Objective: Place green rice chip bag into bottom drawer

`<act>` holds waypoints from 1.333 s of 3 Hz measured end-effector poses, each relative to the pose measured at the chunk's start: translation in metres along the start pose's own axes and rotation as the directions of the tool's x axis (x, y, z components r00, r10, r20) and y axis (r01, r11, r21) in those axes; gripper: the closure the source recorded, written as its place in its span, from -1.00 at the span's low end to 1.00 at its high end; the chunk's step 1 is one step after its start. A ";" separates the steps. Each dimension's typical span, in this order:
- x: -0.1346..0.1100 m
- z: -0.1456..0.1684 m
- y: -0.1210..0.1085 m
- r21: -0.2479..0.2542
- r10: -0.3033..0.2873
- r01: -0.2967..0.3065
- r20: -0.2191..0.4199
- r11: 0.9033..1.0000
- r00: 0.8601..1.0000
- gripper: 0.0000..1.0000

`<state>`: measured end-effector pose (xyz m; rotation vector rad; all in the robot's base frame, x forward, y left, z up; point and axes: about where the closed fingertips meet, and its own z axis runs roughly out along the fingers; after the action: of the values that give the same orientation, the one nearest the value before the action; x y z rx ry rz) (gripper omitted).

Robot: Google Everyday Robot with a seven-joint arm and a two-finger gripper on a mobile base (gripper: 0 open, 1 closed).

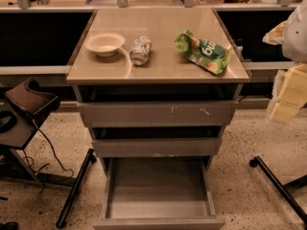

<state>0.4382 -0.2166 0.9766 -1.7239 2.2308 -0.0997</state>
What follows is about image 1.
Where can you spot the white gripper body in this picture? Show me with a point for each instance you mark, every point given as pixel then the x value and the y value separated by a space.
pixel 296 40

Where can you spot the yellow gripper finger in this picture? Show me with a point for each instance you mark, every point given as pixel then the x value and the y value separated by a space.
pixel 289 94
pixel 275 35

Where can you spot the green rice chip bag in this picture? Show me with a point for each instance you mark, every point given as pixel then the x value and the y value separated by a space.
pixel 206 54

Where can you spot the grey drawer cabinet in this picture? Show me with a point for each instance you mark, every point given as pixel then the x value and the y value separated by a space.
pixel 166 77

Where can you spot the middle grey drawer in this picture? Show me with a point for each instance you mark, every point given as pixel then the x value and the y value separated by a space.
pixel 166 147

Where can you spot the bottom open grey drawer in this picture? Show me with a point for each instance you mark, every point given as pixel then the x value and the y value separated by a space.
pixel 157 194

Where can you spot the top grey drawer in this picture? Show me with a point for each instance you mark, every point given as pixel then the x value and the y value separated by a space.
pixel 157 114

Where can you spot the black right stand leg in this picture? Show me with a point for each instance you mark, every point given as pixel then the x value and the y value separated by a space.
pixel 285 190

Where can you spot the black stand leg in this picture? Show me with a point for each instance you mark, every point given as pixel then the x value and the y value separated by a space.
pixel 285 190
pixel 89 158

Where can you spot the crushed soda can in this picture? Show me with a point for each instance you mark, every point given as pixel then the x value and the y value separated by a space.
pixel 140 50

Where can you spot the white paper bowl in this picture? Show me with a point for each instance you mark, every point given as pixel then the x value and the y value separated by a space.
pixel 104 44

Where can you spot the black left stand leg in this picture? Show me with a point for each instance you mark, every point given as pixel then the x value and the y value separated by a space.
pixel 89 158

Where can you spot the dark brown headset holder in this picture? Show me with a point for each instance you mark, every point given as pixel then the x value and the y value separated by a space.
pixel 33 105

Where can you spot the black headphones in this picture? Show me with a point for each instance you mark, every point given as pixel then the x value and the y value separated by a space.
pixel 7 121

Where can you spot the black side table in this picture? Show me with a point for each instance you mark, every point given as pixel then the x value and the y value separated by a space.
pixel 13 166

